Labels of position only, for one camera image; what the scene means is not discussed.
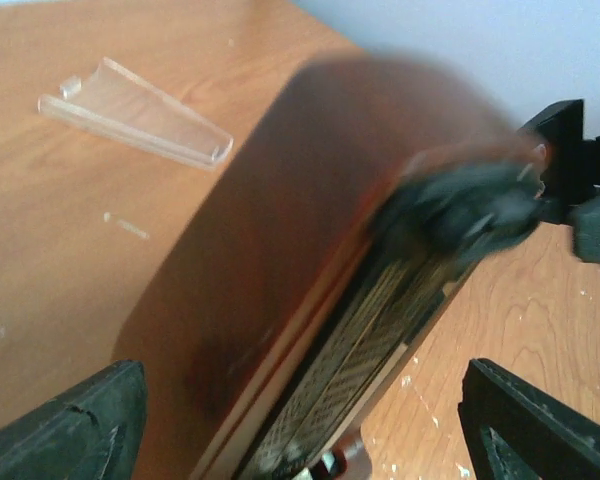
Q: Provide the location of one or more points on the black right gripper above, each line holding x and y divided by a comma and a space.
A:
572, 175

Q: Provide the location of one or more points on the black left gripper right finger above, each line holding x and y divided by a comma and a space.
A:
514, 430

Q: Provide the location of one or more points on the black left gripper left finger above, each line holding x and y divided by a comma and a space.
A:
93, 430

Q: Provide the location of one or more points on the brown wooden metronome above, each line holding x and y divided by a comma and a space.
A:
338, 234

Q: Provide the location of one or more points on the clear plastic metronome cover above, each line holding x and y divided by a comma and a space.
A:
117, 104

